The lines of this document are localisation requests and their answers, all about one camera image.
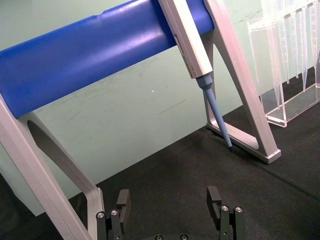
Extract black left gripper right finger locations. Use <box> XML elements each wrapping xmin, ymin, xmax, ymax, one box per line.
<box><xmin>206</xmin><ymin>185</ymin><xmax>247</xmax><ymax>240</ymax></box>

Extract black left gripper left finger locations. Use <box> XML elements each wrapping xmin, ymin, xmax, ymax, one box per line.
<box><xmin>95</xmin><ymin>188</ymin><xmax>131</xmax><ymax>240</ymax></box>

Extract black table cloth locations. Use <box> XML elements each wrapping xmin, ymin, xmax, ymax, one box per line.
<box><xmin>0</xmin><ymin>66</ymin><xmax>320</xmax><ymax>240</ymax></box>

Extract clear acrylic tip rack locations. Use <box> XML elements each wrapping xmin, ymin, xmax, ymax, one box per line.
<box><xmin>246</xmin><ymin>0</ymin><xmax>320</xmax><ymax>129</ymax></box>

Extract blue round stand bar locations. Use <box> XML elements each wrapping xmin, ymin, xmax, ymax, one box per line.
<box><xmin>0</xmin><ymin>0</ymin><xmax>215</xmax><ymax>119</ymax></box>

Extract grey pipette with blue shaft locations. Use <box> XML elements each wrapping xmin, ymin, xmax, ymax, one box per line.
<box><xmin>157</xmin><ymin>0</ymin><xmax>235</xmax><ymax>154</ymax></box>

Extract clear pipette tip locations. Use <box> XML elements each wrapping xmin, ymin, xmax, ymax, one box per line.
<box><xmin>289</xmin><ymin>9</ymin><xmax>301</xmax><ymax>79</ymax></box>
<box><xmin>278</xmin><ymin>14</ymin><xmax>292</xmax><ymax>85</ymax></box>
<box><xmin>298</xmin><ymin>6</ymin><xmax>311</xmax><ymax>94</ymax></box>
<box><xmin>309</xmin><ymin>1</ymin><xmax>320</xmax><ymax>69</ymax></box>

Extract pale green back wall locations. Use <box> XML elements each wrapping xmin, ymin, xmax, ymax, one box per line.
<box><xmin>0</xmin><ymin>0</ymin><xmax>320</xmax><ymax>217</ymax></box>

